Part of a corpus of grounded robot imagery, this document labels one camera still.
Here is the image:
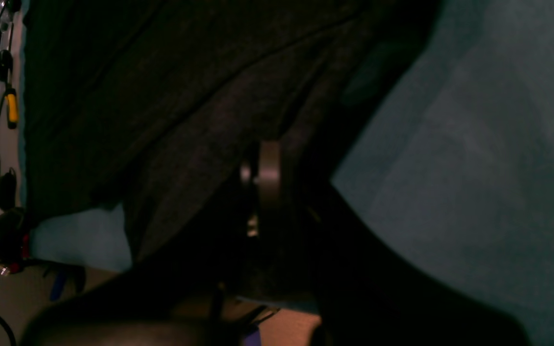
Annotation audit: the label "teal table cloth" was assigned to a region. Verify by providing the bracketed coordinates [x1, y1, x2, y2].
[27, 0, 554, 346]

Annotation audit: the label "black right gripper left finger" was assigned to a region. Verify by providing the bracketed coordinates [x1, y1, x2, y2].
[20, 169, 257, 346]

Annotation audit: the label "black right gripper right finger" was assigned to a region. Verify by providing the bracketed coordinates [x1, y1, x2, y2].
[258, 141, 531, 346]

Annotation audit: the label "black T-shirt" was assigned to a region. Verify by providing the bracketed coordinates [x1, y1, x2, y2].
[22, 0, 441, 298]

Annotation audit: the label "yellow handled pliers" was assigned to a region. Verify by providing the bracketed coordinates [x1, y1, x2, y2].
[4, 84, 20, 129]

